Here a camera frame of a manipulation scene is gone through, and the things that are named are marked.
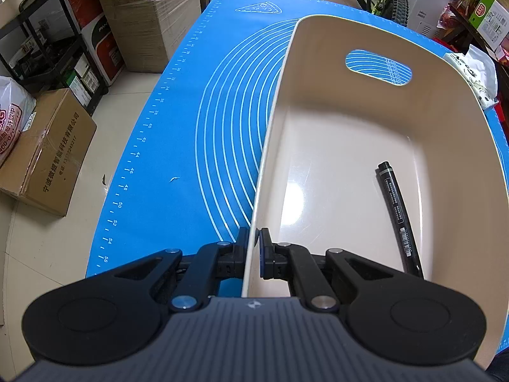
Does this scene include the beige plastic storage bin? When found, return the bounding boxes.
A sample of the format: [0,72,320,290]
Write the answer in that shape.
[252,15,508,367]

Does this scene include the black marker pen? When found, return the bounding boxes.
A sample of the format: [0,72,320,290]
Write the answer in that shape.
[375,161,424,279]

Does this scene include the blue silicone baking mat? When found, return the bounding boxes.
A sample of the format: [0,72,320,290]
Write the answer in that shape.
[86,0,506,276]

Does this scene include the cardboard box on floor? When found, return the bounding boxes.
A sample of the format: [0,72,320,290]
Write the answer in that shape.
[1,89,97,216]

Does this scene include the white red plastic bag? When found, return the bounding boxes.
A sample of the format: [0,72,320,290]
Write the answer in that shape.
[0,76,36,166]

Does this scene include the stacked cardboard boxes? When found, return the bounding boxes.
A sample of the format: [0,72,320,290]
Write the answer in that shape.
[100,0,201,73]

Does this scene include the red white appliance box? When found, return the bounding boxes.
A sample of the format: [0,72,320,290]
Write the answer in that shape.
[68,0,124,86]

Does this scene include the white tissue box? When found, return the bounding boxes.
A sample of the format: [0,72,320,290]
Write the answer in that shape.
[443,45,498,110]

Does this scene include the black metal shelf rack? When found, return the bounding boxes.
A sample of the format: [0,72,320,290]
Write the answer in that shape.
[1,0,108,115]

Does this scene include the green white product box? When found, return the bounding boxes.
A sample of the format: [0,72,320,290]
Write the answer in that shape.
[469,0,508,51]

